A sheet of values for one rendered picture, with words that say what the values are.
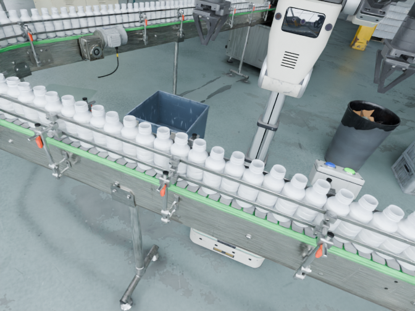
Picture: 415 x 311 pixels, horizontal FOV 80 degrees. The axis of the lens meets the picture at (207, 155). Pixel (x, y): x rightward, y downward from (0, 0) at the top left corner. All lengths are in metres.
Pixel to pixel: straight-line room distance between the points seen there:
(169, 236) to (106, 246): 0.42
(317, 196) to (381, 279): 0.32
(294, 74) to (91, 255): 1.59
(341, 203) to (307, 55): 0.64
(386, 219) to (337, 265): 0.21
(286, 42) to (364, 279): 0.87
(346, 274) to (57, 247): 1.65
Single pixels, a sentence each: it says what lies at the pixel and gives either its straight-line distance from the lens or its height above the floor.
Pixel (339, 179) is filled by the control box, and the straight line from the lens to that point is 0.87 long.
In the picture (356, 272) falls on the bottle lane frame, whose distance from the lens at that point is 0.90.
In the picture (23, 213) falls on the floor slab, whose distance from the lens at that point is 2.22.
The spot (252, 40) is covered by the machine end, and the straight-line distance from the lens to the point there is 4.55.
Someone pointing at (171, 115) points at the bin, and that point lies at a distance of 1.49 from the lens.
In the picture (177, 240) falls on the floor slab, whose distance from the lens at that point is 1.85.
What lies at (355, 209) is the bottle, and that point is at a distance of 0.77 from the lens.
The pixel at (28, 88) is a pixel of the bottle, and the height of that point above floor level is 1.15.
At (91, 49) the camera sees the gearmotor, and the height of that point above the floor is 0.94.
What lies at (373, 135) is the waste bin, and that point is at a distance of 2.64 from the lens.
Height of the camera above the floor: 1.60
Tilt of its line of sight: 40 degrees down
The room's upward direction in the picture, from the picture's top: 10 degrees clockwise
